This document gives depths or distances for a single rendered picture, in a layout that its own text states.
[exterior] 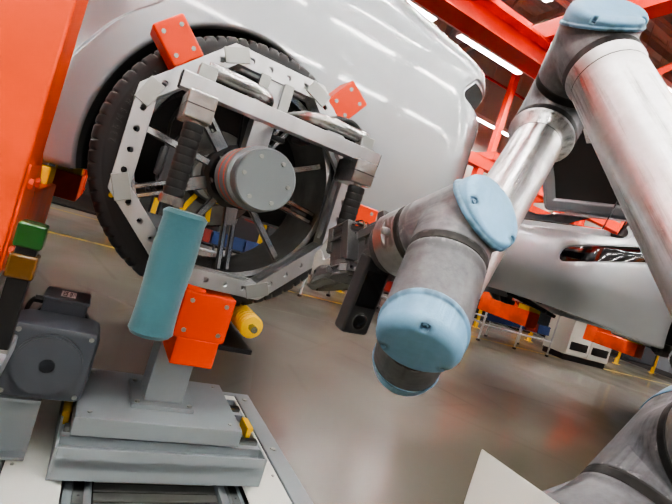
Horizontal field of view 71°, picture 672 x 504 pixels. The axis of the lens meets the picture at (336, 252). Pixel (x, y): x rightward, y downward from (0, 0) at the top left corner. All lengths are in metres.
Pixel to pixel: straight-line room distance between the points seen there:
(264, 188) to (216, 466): 0.72
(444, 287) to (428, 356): 0.07
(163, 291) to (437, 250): 0.62
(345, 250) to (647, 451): 0.43
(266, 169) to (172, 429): 0.68
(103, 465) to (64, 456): 0.08
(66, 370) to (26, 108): 0.57
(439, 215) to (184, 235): 0.57
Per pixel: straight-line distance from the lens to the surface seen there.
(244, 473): 1.37
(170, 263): 0.96
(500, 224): 0.54
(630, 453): 0.68
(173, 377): 1.34
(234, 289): 1.13
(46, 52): 1.02
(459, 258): 0.49
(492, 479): 0.63
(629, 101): 0.76
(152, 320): 0.99
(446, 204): 0.53
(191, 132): 0.86
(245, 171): 0.95
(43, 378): 1.25
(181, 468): 1.31
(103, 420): 1.26
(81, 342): 1.23
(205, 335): 1.14
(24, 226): 0.86
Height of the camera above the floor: 0.78
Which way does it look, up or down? 1 degrees down
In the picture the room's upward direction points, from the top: 18 degrees clockwise
